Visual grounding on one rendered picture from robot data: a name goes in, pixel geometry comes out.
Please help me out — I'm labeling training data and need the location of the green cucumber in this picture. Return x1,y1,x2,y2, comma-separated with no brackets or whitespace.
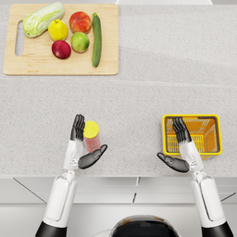
91,12,103,69

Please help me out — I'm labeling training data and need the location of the yellow lemon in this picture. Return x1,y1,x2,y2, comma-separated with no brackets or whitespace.
47,19,69,42

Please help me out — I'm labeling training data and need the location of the yellow slatted basket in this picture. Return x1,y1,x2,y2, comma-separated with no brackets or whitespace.
162,114,223,160

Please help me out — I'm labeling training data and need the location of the green napa cabbage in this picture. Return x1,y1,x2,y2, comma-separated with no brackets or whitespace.
21,1,66,39

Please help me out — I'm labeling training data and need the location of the dark round robot body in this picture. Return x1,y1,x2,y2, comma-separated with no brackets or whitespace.
108,214,181,237

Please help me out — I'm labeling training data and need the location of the wooden cutting board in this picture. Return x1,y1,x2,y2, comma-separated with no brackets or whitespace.
3,3,119,76

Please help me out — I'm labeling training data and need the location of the red chip can yellow lid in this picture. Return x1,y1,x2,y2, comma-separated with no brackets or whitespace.
82,120,102,154

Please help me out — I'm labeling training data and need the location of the green apple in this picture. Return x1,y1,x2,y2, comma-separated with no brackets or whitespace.
70,31,91,54

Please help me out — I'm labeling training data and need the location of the dark red apple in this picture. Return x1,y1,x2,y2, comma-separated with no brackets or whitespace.
51,40,72,60

